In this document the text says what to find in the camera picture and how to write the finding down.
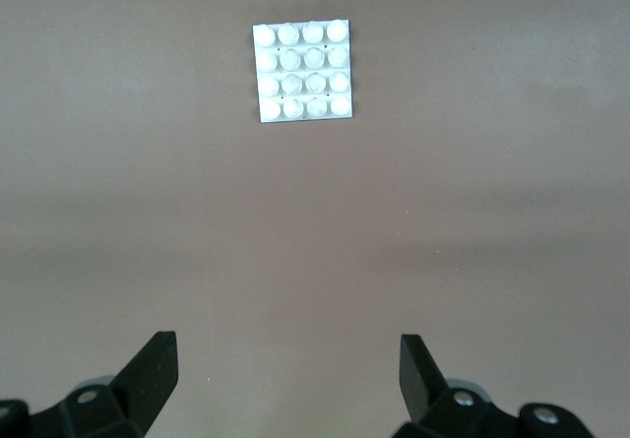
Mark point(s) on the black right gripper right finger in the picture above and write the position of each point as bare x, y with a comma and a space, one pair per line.
443, 398

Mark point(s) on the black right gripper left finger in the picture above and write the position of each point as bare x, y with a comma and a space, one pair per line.
138, 389

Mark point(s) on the white studded base plate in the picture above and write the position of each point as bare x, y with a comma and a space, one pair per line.
302, 70

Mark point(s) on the brown table cover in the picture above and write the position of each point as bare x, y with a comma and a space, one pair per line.
315, 241

